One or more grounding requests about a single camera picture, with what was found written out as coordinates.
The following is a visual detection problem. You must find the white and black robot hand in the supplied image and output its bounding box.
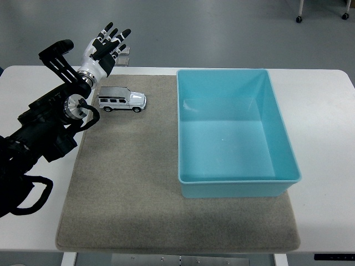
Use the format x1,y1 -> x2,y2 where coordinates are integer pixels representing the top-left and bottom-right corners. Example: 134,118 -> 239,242
78,21 -> 132,79

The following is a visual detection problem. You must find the white toy car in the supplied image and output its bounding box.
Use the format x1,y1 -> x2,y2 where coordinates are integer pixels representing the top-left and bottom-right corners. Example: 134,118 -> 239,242
97,86 -> 147,113

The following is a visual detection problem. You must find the light blue plastic box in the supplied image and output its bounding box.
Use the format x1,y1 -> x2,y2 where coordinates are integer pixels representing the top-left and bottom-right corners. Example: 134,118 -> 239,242
176,68 -> 302,199

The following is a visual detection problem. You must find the beige felt mat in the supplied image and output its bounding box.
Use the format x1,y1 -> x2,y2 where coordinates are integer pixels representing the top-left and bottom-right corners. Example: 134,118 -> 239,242
55,74 -> 301,254

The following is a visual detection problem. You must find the white table leg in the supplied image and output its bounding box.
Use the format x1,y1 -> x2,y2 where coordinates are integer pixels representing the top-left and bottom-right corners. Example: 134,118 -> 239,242
272,253 -> 290,266
60,252 -> 77,266

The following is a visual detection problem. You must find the grey metal plate with screws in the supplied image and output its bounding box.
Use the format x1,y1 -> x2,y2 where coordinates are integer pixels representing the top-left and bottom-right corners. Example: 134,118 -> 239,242
110,254 -> 251,266

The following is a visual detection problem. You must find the black table control panel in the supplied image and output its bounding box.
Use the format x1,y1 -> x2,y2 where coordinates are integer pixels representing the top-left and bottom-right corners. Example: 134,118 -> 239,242
313,253 -> 355,262

